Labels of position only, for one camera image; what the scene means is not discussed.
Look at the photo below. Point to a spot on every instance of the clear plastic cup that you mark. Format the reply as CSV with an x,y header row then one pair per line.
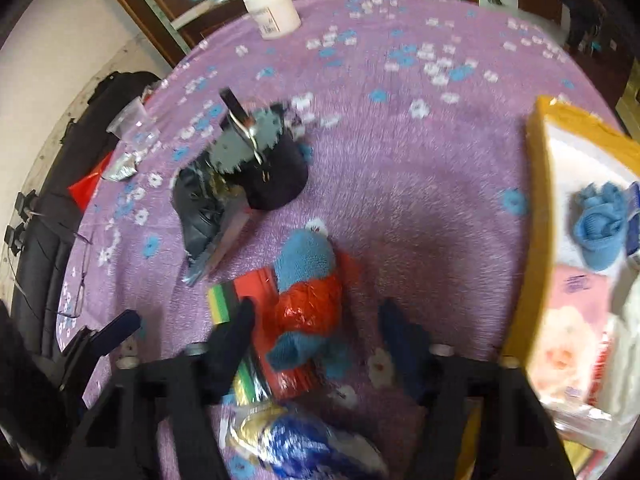
x,y
134,127

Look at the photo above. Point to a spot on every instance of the blue knitted cloth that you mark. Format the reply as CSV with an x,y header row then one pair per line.
x,y
601,227

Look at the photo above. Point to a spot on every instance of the blue white plastic bag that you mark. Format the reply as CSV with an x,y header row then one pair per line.
x,y
294,444

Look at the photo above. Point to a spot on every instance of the yellow cardboard box tray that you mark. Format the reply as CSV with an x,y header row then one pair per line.
x,y
562,141

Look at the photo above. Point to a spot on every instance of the black round motor device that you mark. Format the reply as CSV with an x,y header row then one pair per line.
x,y
256,151

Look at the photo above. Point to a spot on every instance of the white cloth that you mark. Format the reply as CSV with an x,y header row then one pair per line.
x,y
619,393

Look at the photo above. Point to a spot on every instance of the silver foil blister pack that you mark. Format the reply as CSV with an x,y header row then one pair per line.
x,y
122,168

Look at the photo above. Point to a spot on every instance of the blue fleece cloth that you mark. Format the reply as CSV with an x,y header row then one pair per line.
x,y
307,254

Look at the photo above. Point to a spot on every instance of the blue white tissue pack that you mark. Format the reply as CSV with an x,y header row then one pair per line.
x,y
633,219

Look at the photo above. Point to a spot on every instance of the black bag on sofa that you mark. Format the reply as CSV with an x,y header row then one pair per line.
x,y
44,239

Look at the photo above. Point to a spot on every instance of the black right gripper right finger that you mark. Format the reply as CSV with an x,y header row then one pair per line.
x,y
516,438

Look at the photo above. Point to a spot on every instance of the purple floral tablecloth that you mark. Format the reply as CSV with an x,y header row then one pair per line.
x,y
414,114

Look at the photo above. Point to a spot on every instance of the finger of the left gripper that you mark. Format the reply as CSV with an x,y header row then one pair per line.
x,y
104,341

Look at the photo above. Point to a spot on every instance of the black wet wipes pack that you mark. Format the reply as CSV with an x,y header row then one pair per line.
x,y
212,213

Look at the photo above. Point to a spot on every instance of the purple framed eyeglasses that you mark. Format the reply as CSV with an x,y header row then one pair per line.
x,y
74,297

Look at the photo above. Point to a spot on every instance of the person in dark clothes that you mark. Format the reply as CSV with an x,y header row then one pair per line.
x,y
585,22

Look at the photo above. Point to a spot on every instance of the pink tissue pack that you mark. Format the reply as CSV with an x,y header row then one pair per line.
x,y
570,330

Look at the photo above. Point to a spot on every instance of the red plastic bag bundle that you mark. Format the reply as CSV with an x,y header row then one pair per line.
x,y
310,307

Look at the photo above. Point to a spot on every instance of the white plastic jar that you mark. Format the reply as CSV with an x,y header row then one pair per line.
x,y
274,18

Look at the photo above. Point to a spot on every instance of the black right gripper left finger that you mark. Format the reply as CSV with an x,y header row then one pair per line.
x,y
117,436

